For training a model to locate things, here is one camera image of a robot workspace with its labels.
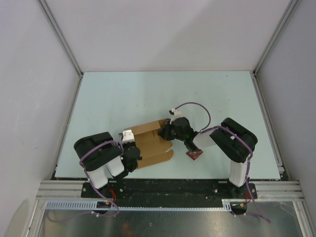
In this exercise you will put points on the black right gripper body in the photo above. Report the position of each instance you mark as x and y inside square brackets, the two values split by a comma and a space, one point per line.
[171, 133]

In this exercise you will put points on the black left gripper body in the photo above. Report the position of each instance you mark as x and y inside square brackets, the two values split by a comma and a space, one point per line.
[126, 145]

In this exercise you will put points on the brown cardboard paper box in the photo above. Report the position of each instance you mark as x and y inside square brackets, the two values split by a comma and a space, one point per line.
[153, 148]

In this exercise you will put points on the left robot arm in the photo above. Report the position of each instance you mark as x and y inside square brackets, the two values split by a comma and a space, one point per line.
[99, 154]

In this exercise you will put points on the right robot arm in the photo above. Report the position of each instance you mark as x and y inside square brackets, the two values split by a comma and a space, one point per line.
[234, 140]

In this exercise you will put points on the small red packet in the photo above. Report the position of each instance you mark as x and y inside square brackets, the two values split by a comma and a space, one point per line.
[194, 155]

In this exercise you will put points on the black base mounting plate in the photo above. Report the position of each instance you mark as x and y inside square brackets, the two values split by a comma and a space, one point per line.
[210, 187]

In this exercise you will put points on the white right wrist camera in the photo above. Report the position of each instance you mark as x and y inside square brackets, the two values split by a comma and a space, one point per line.
[175, 114]

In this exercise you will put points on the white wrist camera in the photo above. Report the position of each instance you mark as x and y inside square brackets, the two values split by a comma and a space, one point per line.
[175, 114]
[127, 136]

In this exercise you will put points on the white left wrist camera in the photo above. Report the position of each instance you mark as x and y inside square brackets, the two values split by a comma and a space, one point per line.
[127, 136]

